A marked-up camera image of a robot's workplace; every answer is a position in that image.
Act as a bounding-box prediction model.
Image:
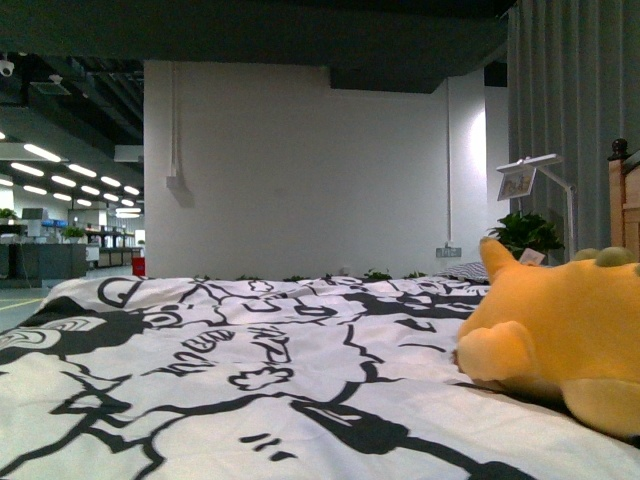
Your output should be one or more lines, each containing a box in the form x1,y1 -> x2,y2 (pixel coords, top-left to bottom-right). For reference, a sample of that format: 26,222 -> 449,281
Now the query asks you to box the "yellow plush dinosaur toy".
456,237 -> 639,443

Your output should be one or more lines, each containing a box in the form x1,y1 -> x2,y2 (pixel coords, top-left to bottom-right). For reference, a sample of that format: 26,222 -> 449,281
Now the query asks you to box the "checkered grey pillow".
434,262 -> 489,285

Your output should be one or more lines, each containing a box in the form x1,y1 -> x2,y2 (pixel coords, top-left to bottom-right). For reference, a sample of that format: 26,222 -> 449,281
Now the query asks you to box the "red bin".
131,257 -> 146,276

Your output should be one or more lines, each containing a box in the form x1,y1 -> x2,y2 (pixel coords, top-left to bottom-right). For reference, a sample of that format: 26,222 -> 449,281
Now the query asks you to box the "green potted plant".
489,211 -> 564,259

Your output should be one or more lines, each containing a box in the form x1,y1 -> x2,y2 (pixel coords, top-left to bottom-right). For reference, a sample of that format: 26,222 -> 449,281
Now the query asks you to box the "framed picture card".
497,168 -> 536,201

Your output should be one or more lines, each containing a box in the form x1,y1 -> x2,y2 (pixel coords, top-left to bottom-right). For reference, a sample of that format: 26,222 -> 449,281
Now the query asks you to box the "white desk lamp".
496,153 -> 577,257

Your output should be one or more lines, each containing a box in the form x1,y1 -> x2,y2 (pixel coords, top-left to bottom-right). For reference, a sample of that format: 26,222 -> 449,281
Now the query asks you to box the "black and white cartoon duvet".
1,276 -> 639,479

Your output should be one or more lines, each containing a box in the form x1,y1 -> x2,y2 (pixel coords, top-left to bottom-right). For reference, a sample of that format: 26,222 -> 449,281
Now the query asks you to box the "grey curtain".
507,1 -> 639,248

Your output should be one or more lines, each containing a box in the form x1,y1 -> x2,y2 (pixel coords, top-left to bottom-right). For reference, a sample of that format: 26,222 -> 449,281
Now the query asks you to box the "wooden bed headboard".
607,138 -> 640,259

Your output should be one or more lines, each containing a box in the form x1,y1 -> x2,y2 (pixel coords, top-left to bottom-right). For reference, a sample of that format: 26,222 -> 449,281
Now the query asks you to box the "wall power socket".
436,246 -> 462,258

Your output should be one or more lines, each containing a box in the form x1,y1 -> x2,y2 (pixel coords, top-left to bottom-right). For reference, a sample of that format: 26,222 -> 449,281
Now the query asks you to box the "white wall junction box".
165,176 -> 191,195

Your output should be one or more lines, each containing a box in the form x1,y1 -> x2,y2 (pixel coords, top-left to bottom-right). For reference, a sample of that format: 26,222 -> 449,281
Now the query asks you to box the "white security camera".
0,59 -> 15,77

